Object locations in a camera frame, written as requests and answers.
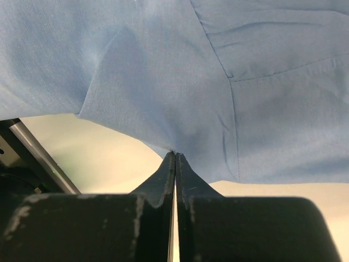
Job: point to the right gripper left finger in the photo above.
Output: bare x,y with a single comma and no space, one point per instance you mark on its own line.
137,226

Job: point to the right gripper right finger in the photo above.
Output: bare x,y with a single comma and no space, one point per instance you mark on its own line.
213,227

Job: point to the light blue long sleeve shirt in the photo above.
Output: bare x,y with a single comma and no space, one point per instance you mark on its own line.
248,91

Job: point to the aluminium front rail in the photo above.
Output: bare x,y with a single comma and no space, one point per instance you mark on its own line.
38,160

